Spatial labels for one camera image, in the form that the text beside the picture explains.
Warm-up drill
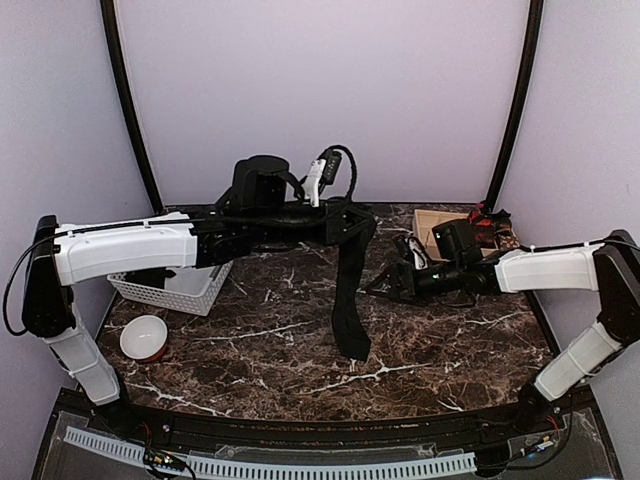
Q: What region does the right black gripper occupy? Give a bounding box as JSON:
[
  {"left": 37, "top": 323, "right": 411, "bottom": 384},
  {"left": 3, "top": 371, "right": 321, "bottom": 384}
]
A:
[{"left": 367, "top": 258, "right": 464, "bottom": 307}]

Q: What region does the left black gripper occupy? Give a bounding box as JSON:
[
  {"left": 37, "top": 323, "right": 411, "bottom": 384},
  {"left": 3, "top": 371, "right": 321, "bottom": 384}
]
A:
[{"left": 249, "top": 198, "right": 374, "bottom": 247}]

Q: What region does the black necktie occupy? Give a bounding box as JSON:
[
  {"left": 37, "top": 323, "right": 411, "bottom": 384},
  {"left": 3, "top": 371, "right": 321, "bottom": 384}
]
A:
[{"left": 331, "top": 206, "right": 376, "bottom": 361}]

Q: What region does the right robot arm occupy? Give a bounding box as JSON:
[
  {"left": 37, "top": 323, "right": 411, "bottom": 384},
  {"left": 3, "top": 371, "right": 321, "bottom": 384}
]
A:
[{"left": 365, "top": 219, "right": 639, "bottom": 434}]

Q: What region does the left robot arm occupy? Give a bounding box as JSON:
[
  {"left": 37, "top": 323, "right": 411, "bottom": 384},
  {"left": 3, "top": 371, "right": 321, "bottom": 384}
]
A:
[{"left": 14, "top": 145, "right": 376, "bottom": 436}]

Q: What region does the wooden compartment box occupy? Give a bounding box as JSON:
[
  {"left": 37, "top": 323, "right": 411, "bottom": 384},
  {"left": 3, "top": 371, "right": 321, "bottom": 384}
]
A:
[{"left": 413, "top": 209, "right": 504, "bottom": 261}]

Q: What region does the red patterned rolled tie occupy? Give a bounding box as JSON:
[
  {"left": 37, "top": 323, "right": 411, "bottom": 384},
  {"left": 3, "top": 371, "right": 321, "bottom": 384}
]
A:
[{"left": 467, "top": 202, "right": 500, "bottom": 241}]

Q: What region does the brown patterned rolled tie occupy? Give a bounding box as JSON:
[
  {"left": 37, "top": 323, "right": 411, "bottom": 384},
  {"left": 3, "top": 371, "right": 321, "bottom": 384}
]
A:
[{"left": 492, "top": 210, "right": 520, "bottom": 250}]

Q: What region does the white plastic basket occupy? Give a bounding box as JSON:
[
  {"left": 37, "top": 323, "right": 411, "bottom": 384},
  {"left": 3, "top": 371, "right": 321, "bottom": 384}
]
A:
[{"left": 107, "top": 261, "right": 233, "bottom": 316}]

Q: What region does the white red bowl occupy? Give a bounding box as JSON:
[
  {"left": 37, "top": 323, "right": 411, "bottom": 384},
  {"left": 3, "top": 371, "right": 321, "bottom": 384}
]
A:
[{"left": 119, "top": 315, "right": 168, "bottom": 363}]

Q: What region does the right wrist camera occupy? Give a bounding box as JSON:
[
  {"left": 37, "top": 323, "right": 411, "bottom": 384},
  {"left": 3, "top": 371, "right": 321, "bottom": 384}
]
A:
[{"left": 406, "top": 236, "right": 430, "bottom": 270}]

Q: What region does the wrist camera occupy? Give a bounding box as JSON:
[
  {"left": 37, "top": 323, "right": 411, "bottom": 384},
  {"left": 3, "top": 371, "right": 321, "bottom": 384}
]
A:
[
  {"left": 301, "top": 147, "right": 342, "bottom": 208},
  {"left": 406, "top": 236, "right": 430, "bottom": 270}
]

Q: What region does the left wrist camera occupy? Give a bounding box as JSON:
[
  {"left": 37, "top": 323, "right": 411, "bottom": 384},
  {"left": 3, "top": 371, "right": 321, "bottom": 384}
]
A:
[{"left": 301, "top": 147, "right": 342, "bottom": 208}]

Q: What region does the white slotted cable duct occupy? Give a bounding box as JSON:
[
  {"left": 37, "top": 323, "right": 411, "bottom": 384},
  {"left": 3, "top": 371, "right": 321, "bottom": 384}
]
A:
[{"left": 63, "top": 426, "right": 477, "bottom": 480}]

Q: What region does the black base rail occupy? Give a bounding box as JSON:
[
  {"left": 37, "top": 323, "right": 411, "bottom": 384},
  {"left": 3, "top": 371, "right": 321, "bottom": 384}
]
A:
[{"left": 92, "top": 399, "right": 591, "bottom": 454}]

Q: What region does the right black frame post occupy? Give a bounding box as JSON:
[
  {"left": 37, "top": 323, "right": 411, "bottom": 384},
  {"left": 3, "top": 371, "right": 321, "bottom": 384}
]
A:
[{"left": 483, "top": 0, "right": 544, "bottom": 211}]

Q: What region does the black frame post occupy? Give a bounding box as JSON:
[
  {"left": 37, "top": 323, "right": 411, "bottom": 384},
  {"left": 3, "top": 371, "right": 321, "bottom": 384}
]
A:
[
  {"left": 483, "top": 0, "right": 544, "bottom": 211},
  {"left": 100, "top": 0, "right": 164, "bottom": 213}
]

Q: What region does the left black frame post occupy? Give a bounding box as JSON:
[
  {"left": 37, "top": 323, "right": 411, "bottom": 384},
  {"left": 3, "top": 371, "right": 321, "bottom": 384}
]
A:
[{"left": 100, "top": 0, "right": 164, "bottom": 213}]

